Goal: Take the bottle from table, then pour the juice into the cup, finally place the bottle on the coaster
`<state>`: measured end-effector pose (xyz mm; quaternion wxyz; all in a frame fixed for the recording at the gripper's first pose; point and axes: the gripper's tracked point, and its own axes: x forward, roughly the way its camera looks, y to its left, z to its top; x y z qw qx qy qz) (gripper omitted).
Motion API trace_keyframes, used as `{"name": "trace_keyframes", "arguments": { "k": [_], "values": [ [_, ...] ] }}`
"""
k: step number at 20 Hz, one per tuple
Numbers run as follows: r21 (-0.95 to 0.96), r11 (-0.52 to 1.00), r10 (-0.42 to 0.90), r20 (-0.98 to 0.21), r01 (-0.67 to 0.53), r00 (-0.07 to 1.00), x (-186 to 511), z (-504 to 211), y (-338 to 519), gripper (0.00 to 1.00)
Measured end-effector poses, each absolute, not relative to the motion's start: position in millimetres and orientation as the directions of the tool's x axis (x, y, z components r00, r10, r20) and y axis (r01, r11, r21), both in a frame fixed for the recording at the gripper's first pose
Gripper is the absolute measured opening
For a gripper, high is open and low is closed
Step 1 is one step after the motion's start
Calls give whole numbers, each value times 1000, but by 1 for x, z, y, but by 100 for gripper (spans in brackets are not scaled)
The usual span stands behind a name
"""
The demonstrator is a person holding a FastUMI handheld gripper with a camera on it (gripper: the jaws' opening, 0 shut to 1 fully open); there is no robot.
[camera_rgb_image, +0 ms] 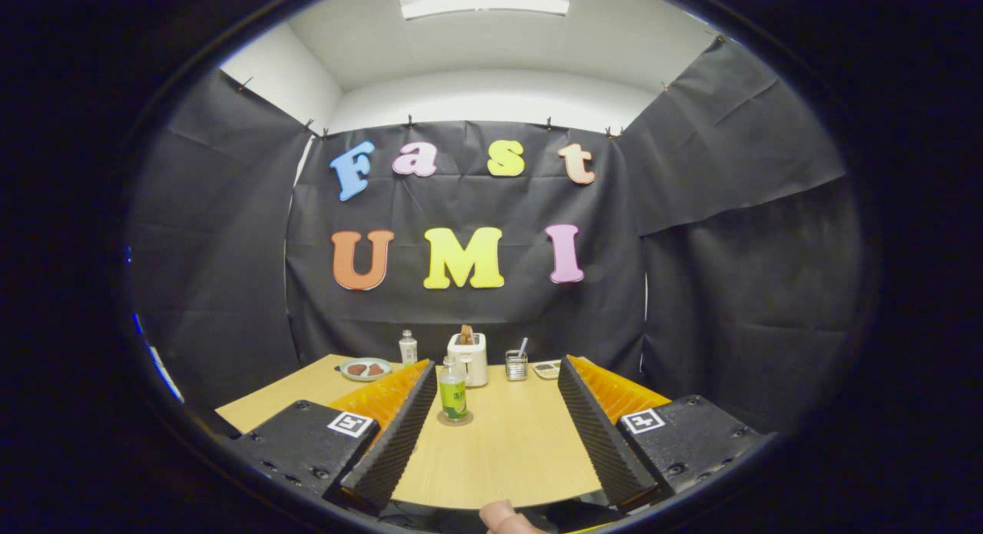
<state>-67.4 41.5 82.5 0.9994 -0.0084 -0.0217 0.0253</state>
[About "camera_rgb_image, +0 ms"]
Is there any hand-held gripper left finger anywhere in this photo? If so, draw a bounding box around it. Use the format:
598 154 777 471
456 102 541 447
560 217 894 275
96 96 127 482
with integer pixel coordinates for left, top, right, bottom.
230 359 439 516

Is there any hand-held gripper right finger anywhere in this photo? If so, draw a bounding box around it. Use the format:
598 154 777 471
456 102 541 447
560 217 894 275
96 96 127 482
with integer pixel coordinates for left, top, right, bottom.
557 355 776 512

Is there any green label juice bottle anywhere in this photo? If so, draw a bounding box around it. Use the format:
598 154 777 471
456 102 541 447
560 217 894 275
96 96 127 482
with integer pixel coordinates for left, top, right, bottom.
438 356 469 423

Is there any pale green plate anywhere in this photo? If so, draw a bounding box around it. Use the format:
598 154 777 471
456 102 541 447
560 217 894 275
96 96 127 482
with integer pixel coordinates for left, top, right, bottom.
339 357 393 383

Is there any wooden table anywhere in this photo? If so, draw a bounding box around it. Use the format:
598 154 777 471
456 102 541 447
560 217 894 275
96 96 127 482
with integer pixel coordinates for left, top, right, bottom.
215 354 674 512

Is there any white toaster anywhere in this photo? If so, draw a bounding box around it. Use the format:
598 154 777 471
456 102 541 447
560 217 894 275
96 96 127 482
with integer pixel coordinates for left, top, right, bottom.
447 332 489 388

